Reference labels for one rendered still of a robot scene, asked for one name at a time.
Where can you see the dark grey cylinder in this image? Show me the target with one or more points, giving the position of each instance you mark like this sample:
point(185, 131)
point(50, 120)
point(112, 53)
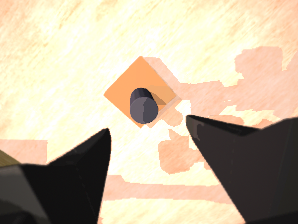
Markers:
point(143, 108)

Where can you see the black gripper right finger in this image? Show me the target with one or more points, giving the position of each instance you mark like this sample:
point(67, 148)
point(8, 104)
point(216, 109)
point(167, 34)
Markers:
point(251, 164)

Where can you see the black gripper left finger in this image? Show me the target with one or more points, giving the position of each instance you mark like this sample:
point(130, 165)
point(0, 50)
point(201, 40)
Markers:
point(68, 190)

